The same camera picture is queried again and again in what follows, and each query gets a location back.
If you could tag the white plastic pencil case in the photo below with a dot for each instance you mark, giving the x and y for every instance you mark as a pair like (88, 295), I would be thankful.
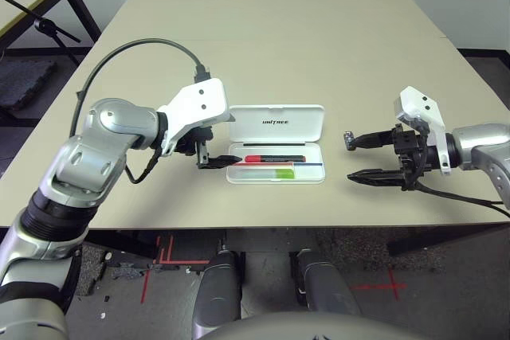
(275, 125)

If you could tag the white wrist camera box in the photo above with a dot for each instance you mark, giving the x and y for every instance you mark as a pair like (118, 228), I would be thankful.
(418, 105)
(199, 105)

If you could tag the dark foam floor mat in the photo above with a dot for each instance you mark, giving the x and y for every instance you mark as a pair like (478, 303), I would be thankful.
(24, 85)

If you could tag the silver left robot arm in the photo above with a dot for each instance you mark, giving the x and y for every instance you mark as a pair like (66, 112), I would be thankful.
(107, 125)

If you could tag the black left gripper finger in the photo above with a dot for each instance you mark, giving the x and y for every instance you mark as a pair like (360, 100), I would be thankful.
(221, 161)

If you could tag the grey robot torso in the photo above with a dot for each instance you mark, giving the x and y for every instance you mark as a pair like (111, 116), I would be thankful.
(318, 328)

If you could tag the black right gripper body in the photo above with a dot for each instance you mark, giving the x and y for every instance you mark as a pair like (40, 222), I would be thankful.
(410, 149)

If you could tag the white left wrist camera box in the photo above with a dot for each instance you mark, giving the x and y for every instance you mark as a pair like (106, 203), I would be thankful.
(199, 105)

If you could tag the black tripod stand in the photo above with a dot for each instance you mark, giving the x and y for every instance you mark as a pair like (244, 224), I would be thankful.
(41, 24)

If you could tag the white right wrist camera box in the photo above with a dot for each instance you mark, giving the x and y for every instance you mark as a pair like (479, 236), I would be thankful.
(418, 105)

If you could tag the grey robot left leg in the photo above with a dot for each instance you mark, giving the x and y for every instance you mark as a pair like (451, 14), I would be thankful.
(219, 292)

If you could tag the black marker with red cap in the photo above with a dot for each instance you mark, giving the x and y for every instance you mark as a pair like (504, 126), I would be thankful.
(275, 158)

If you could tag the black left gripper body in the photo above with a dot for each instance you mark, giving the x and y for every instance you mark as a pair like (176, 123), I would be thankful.
(191, 143)

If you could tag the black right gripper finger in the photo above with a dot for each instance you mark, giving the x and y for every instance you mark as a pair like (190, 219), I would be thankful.
(376, 140)
(378, 177)

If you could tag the green capped highlighter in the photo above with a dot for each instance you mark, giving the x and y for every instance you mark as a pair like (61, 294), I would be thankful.
(285, 174)

